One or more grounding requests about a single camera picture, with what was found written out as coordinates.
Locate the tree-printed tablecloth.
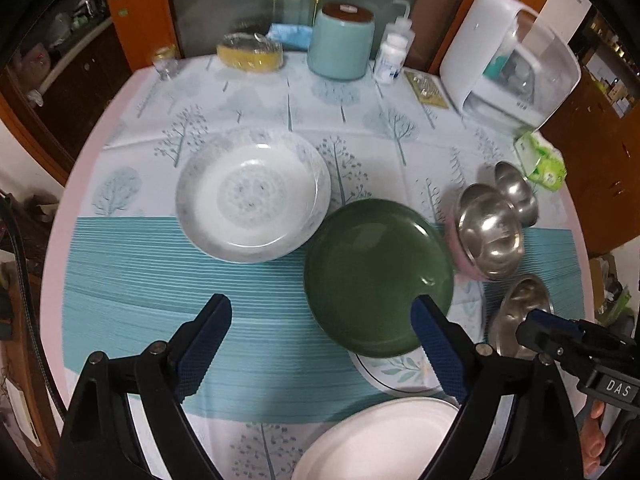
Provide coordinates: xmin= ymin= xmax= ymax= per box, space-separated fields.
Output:
xmin=60 ymin=52 xmax=591 ymax=480

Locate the white pill bottle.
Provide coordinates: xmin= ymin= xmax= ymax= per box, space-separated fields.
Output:
xmin=374 ymin=35 xmax=408 ymax=84

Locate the small glass jar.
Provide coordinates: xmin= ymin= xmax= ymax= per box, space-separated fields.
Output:
xmin=152 ymin=45 xmax=180 ymax=81

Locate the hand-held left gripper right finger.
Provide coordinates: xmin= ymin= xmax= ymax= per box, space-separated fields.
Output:
xmin=410 ymin=294 xmax=586 ymax=480

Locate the white leaf-patterned plate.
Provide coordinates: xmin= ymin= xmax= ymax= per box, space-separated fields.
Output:
xmin=347 ymin=350 xmax=446 ymax=395

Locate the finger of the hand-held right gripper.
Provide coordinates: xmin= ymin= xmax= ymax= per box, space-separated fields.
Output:
xmin=516 ymin=309 xmax=596 ymax=361

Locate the steel bowl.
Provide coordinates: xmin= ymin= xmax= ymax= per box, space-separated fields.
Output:
xmin=494 ymin=161 xmax=540 ymax=228
xmin=487 ymin=274 xmax=555 ymax=358
xmin=457 ymin=183 xmax=525 ymax=281

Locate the plain white plate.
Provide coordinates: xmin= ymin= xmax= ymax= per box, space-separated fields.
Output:
xmin=290 ymin=396 xmax=461 ymax=480

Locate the orange wooden cabinet frame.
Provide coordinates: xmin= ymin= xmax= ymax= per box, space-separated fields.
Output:
xmin=0 ymin=0 xmax=181 ymax=186

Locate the white countertop appliance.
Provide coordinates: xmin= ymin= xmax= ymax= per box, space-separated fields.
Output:
xmin=440 ymin=0 xmax=582 ymax=131

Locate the green tissue pack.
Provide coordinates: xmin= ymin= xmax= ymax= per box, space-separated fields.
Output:
xmin=515 ymin=131 xmax=568 ymax=191

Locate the person's right hand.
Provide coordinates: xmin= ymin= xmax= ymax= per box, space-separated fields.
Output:
xmin=580 ymin=402 xmax=613 ymax=478

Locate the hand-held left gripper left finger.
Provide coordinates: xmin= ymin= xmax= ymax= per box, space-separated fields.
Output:
xmin=60 ymin=294 xmax=233 ymax=480

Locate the blue packet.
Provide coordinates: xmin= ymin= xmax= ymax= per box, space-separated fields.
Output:
xmin=266 ymin=23 xmax=315 ymax=52

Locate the clear squeeze wash bottle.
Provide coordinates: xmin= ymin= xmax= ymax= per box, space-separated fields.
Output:
xmin=384 ymin=0 xmax=417 ymax=68

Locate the green plate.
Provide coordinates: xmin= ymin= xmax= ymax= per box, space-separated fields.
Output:
xmin=303 ymin=199 xmax=456 ymax=359

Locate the teal canister with brown lid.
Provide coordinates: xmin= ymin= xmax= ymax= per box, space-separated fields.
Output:
xmin=306 ymin=1 xmax=376 ymax=81

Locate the brown wooden cabinet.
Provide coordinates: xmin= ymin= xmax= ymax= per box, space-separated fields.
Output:
xmin=540 ymin=55 xmax=640 ymax=256

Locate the white blue-patterned plate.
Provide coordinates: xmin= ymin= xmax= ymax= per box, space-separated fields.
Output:
xmin=175 ymin=127 xmax=332 ymax=264

